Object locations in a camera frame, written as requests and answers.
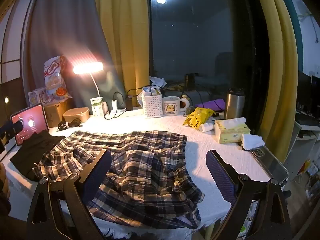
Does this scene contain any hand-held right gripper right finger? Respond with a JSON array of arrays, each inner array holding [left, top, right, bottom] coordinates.
[[205, 149, 293, 240]]

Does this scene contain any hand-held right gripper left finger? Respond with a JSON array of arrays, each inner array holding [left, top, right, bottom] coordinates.
[[26, 149, 112, 240]]

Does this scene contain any plaid flannel shirt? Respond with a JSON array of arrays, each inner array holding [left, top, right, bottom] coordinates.
[[32, 130, 205, 230]]

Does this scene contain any tablet with red screen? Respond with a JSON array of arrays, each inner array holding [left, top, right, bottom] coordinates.
[[10, 103, 50, 147]]

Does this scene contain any black cloth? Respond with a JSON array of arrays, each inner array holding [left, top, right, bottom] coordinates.
[[9, 130, 66, 182]]

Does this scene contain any small illustrated box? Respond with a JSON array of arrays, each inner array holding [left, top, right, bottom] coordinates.
[[28, 87, 48, 107]]

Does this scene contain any yellow tissue box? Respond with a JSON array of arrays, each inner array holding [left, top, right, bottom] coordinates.
[[214, 117, 251, 144]]

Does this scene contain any folded white tissue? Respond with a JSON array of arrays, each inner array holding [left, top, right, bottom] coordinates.
[[241, 134, 265, 150]]

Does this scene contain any cardboard box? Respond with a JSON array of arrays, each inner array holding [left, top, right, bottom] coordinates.
[[44, 97, 73, 128]]

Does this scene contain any phone in clear case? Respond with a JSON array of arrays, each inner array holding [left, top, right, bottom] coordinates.
[[250, 145, 290, 181]]

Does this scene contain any white rolled towel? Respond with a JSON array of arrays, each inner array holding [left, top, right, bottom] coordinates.
[[199, 122, 215, 133]]

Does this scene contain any brown lidded container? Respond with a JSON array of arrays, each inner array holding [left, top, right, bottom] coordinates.
[[62, 107, 90, 123]]

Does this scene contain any yellow snack bag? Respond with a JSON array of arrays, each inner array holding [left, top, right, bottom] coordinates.
[[184, 107, 216, 128]]

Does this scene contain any green and white milk carton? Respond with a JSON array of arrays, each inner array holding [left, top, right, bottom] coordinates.
[[90, 97, 103, 117]]

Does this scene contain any white power strip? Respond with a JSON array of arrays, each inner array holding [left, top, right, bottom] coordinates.
[[104, 107, 145, 119]]

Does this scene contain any red and white snack bag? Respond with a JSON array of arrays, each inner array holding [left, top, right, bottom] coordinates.
[[44, 55, 68, 98]]

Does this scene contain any steel tumbler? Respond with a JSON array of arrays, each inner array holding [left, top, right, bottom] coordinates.
[[224, 88, 246, 120]]

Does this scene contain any purple cloth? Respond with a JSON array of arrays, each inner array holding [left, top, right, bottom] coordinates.
[[194, 99, 227, 111]]

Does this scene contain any white cartoon bear mug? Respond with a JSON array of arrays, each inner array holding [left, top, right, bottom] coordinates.
[[162, 96, 190, 117]]

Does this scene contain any white perforated basket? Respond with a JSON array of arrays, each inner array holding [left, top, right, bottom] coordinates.
[[142, 87, 163, 118]]

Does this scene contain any white shelf unit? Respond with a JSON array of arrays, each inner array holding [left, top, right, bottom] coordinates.
[[285, 120, 320, 205]]

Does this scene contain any white desk lamp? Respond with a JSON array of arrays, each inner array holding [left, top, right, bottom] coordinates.
[[72, 61, 108, 117]]

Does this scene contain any crumpled white cloth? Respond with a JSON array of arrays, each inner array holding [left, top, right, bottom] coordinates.
[[149, 76, 167, 87]]

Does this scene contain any yellow curtain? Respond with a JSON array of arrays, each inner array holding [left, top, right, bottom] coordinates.
[[94, 0, 150, 108], [251, 0, 300, 163]]

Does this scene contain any grey curtain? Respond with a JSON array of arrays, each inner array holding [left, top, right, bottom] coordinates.
[[24, 0, 125, 110]]

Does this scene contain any bundled black cable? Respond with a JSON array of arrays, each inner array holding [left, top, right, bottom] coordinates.
[[57, 120, 83, 131]]

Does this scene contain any black charger cable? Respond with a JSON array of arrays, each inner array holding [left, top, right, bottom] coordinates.
[[126, 88, 144, 99], [104, 91, 125, 119]]

